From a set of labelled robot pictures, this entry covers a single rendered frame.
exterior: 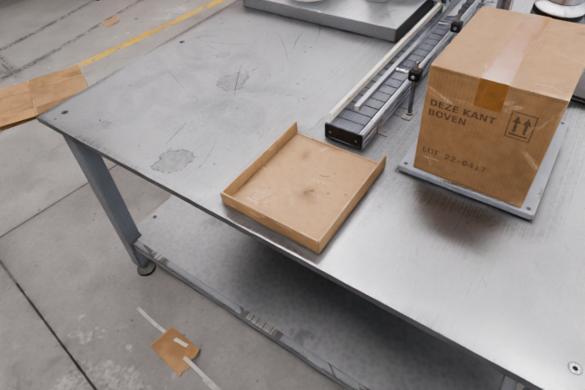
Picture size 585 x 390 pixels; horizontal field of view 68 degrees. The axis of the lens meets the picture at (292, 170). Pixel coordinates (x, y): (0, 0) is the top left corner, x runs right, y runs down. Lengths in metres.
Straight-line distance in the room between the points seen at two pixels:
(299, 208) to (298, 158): 0.16
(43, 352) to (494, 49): 1.80
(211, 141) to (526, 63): 0.75
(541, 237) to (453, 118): 0.30
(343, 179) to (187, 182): 0.38
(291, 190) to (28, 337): 1.36
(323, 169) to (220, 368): 0.93
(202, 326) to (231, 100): 0.90
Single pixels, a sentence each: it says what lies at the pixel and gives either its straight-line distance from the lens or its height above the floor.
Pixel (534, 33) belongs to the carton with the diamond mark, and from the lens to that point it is 1.05.
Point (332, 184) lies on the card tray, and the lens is 1.01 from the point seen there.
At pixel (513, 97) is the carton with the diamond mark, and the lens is 0.87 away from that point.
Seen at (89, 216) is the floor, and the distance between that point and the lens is 2.35.
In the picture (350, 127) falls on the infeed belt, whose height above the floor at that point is 0.88.
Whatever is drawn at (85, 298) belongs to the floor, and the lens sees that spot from 2.05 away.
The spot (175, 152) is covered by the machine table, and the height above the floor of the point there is 0.83.
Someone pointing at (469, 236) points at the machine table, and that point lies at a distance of 0.97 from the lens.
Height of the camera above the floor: 1.56
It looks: 44 degrees down
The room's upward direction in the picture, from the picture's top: 5 degrees counter-clockwise
